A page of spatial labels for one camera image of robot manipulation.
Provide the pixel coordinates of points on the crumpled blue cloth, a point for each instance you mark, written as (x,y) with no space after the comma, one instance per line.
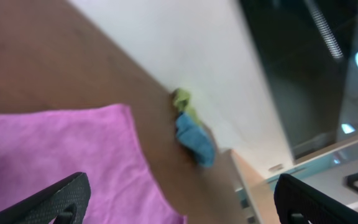
(196,139)

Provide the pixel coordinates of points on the purple microfiber cloth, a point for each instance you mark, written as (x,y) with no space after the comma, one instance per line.
(39,149)

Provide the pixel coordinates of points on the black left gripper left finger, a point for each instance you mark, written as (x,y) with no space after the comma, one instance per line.
(63,202)

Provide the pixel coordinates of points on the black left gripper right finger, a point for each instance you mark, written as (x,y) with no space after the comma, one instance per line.
(297,202)

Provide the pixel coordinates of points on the crumpled olive green cloth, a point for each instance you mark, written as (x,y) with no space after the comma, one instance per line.
(182,103)

